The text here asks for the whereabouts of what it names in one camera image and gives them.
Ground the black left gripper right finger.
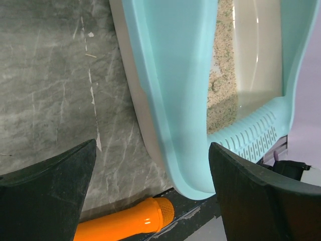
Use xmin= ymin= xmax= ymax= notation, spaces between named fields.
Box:
xmin=209 ymin=143 xmax=320 ymax=240

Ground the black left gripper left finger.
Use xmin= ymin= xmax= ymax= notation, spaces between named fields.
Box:
xmin=1 ymin=139 xmax=96 ymax=240

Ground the light blue litter box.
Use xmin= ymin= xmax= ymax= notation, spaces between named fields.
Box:
xmin=110 ymin=1 xmax=320 ymax=200

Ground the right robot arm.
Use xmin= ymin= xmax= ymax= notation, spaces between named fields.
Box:
xmin=260 ymin=161 xmax=320 ymax=186

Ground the orange toy microphone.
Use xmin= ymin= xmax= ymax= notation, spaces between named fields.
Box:
xmin=74 ymin=197 xmax=175 ymax=240

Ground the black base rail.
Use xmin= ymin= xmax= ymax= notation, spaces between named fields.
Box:
xmin=146 ymin=188 xmax=220 ymax=241

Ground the aluminium frame rail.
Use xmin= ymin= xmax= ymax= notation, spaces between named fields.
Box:
xmin=262 ymin=136 xmax=288 ymax=164

